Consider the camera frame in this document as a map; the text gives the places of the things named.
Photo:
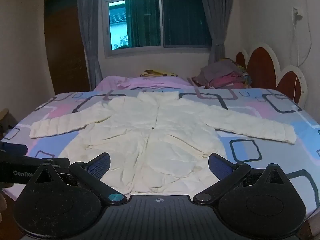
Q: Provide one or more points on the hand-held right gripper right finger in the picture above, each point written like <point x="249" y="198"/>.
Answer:
<point x="217" y="166"/>

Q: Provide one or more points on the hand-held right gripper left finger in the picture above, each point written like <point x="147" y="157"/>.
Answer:
<point x="100" y="164"/>

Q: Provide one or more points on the white puffer jacket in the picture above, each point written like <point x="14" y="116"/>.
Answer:
<point x="160" y="130"/>

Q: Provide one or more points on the pile of folded clothes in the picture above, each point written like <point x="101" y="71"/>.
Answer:
<point x="220" y="72"/>

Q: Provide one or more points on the bed with patterned sheet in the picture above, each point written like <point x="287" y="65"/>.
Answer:
<point x="250" y="150"/>

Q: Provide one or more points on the wooden furniture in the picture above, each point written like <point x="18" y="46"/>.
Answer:
<point x="3" y="115"/>

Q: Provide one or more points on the pink blanket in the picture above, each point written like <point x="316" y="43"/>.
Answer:
<point x="112" y="82"/>

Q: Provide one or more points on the yellow printed pillow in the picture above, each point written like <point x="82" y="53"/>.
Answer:
<point x="157" y="73"/>

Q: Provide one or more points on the red and white headboard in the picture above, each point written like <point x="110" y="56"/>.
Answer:
<point x="262" y="67"/>

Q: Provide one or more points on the brown wooden door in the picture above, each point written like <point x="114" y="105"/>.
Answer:
<point x="65" y="42"/>

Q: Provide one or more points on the grey curtain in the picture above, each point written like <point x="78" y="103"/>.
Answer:
<point x="90" y="30"/>
<point x="217" y="17"/>

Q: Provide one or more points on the sliding glass window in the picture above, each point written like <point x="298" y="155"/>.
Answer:
<point x="185" y="17"/>

